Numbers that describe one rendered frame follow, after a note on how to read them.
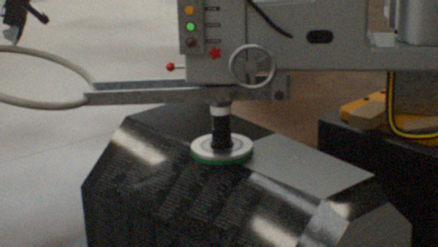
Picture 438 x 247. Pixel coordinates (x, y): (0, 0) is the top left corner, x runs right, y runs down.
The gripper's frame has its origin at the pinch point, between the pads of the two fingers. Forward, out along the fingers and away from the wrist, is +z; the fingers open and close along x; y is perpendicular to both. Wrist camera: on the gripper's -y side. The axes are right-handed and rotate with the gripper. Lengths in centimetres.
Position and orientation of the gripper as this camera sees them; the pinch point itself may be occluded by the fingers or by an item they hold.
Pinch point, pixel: (15, 44)
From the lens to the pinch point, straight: 273.9
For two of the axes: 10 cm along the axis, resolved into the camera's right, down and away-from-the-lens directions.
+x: 3.6, 5.0, -7.8
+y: -8.6, -1.4, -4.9
